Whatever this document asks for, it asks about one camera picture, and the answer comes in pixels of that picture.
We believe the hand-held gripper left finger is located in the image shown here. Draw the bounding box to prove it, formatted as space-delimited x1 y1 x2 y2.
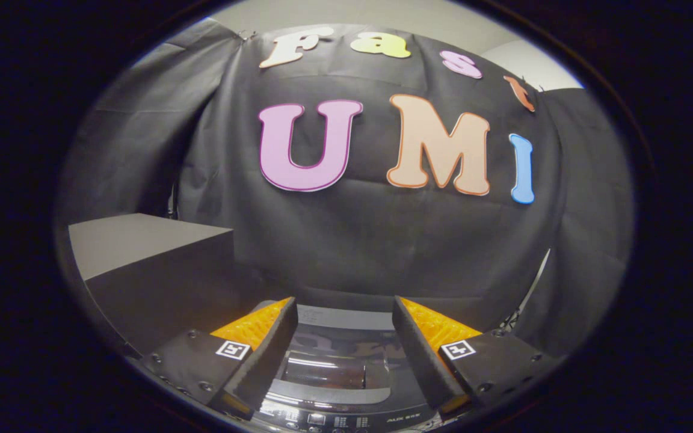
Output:
142 296 299 422

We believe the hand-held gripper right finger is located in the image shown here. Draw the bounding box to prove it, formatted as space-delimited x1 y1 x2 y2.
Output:
392 296 564 416

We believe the dark washing machine lid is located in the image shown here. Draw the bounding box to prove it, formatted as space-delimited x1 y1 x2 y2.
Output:
271 301 422 405

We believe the grey washing machine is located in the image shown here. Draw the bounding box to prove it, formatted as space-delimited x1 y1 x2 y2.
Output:
250 299 443 433

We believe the black backdrop cloth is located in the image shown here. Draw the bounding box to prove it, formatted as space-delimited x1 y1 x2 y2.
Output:
58 18 635 358

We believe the dark cabinet with beige door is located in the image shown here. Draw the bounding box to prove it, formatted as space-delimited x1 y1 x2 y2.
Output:
68 213 275 361

